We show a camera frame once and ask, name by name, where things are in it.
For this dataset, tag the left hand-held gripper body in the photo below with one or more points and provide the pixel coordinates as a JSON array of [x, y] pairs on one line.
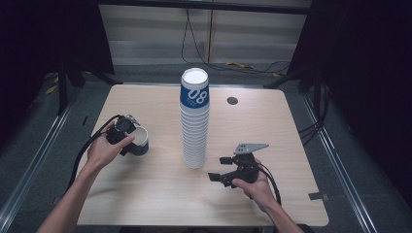
[[121, 126]]

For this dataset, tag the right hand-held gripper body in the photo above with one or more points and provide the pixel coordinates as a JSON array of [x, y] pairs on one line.
[[246, 166]]

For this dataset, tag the blue white paper cup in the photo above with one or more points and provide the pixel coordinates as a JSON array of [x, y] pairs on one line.
[[142, 137]]

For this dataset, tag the tall stack of paper cups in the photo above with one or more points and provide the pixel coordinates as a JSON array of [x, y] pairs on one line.
[[194, 136]]

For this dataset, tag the person's right hand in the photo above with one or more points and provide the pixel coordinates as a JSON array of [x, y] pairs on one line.
[[259, 191]]

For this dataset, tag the person's left hand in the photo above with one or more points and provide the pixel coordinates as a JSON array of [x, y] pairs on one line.
[[102, 150]]

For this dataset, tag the round grey table grommet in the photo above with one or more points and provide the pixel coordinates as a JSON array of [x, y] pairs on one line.
[[232, 100]]

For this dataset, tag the black metal stand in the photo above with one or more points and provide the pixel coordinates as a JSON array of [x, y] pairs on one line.
[[62, 90]]

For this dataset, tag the grey tape strip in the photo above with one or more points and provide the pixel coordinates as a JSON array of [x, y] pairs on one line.
[[318, 196]]

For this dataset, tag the yellow tape scrap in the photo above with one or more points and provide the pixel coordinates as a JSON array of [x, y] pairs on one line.
[[51, 89], [239, 65]]

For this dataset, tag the metal floor rail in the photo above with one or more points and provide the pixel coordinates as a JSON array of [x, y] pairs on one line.
[[35, 155], [336, 161]]

